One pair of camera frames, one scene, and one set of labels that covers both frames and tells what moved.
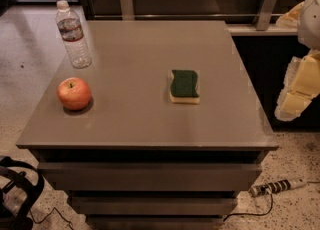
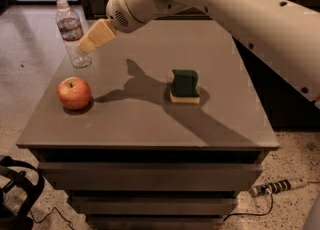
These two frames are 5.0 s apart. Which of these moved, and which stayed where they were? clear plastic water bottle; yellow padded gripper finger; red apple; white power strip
Moved: yellow padded gripper finger
Stayed: white power strip; red apple; clear plastic water bottle
